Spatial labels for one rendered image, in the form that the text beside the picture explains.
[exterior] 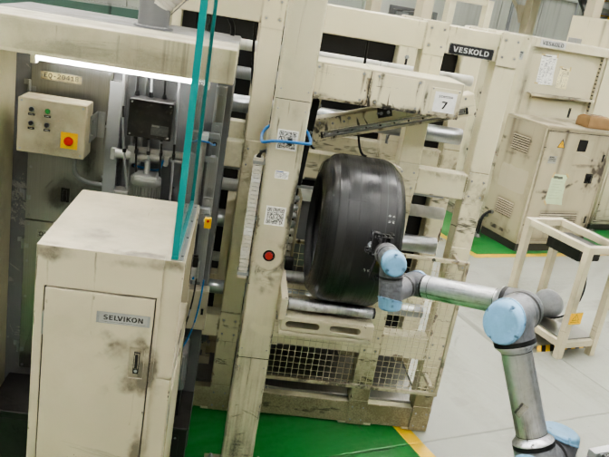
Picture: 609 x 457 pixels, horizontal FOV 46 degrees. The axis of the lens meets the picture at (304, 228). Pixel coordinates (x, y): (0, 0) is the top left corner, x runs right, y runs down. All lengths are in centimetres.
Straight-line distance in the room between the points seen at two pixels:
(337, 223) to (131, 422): 94
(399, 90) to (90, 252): 143
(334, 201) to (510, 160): 490
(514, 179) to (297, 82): 489
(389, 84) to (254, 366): 124
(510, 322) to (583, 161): 553
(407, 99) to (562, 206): 471
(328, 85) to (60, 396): 150
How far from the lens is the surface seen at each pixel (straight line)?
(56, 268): 207
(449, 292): 226
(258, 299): 280
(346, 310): 276
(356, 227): 252
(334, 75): 285
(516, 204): 724
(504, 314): 202
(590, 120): 748
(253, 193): 266
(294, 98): 258
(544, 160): 711
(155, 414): 224
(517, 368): 207
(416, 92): 291
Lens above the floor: 201
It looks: 18 degrees down
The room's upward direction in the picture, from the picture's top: 10 degrees clockwise
